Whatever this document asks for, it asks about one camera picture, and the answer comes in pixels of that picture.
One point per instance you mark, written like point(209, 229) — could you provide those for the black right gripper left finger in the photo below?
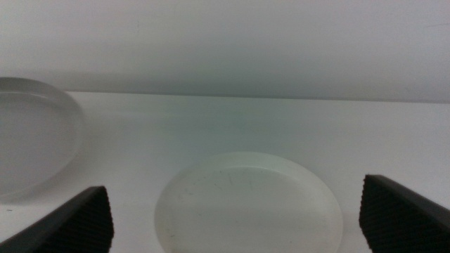
point(77, 228)

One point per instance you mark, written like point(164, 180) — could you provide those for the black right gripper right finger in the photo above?
point(400, 221)

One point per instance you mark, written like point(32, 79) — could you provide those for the grey shallow bowl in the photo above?
point(35, 140)

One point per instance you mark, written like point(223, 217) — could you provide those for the white shallow bowl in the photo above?
point(246, 211)

